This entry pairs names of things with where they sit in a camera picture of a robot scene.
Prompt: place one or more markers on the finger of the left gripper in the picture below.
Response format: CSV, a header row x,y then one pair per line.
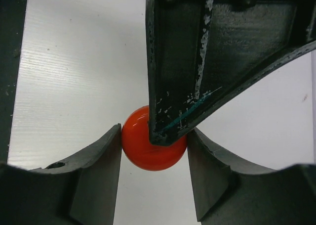
x,y
203,53

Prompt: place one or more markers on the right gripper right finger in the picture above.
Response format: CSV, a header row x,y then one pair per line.
x,y
229,190

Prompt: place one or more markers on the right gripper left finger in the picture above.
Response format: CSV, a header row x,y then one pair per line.
x,y
78,190

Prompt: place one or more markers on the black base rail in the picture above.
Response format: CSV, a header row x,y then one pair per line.
x,y
12,20

